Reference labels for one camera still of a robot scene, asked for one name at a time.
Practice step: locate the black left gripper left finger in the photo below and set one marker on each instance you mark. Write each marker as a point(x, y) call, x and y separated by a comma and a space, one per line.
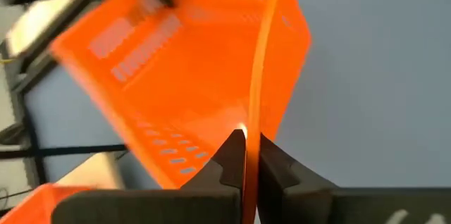
point(197, 204)

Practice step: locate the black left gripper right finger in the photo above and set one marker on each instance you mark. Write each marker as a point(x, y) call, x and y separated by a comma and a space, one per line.
point(303, 204)

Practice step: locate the orange slotted plastic basket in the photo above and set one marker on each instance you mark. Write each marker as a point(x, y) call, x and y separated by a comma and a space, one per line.
point(197, 76)
point(28, 206)

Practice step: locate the light wooden board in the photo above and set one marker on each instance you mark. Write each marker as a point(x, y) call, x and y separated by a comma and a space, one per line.
point(95, 173)

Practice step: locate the blue table mat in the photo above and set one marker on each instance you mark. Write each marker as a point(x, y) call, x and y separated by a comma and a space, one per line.
point(370, 93)

